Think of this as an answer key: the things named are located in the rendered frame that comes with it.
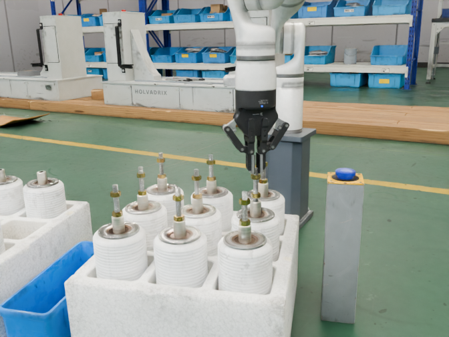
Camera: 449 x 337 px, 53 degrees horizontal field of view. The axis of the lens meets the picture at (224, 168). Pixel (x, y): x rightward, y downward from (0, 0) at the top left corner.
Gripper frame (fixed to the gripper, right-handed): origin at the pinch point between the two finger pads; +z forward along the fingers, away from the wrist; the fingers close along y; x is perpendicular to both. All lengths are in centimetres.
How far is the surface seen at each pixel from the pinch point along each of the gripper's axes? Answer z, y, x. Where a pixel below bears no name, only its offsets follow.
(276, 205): 11.6, 6.5, 6.0
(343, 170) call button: 2.8, 17.9, -1.2
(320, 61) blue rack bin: 8, 217, 434
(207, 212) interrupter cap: 10.5, -9.0, 3.6
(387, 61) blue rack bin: 8, 275, 385
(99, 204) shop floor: 36, -34, 86
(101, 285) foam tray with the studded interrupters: 17.8, -30.2, -6.9
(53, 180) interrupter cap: 11, -42, 35
